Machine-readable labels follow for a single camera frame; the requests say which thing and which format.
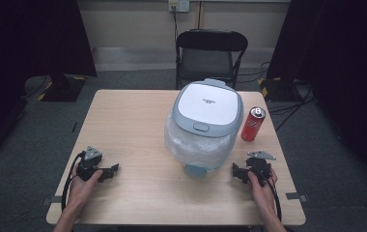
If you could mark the white wall outlet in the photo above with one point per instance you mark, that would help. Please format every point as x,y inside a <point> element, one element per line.
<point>179,5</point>

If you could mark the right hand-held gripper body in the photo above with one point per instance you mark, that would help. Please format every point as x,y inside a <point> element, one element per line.
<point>260,166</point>

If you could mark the grey tape strip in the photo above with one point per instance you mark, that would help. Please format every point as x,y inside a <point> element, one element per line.
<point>296,197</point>
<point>52,200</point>

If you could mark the clear plastic bin liner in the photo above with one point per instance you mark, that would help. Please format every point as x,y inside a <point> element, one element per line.
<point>194,151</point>

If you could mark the person's right hand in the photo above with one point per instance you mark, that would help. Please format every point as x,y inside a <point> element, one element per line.
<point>265,195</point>

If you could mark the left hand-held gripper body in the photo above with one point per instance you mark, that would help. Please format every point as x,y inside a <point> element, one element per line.
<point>90,161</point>

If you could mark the person's left hand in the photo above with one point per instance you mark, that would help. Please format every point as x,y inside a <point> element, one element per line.
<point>80,191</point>

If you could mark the red soda can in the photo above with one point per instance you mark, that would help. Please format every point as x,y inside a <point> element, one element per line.
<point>252,125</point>

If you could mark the black stand base yellow tape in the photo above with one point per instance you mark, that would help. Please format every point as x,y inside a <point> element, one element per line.
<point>62,90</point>
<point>276,92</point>

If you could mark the black folding chair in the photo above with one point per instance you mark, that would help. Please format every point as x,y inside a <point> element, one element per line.
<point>210,61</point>

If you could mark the white grey rice cooker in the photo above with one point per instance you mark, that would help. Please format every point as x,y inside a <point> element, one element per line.
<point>209,106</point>

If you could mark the dark curtain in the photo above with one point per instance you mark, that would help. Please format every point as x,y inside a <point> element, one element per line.
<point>342,64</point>
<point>27,38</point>

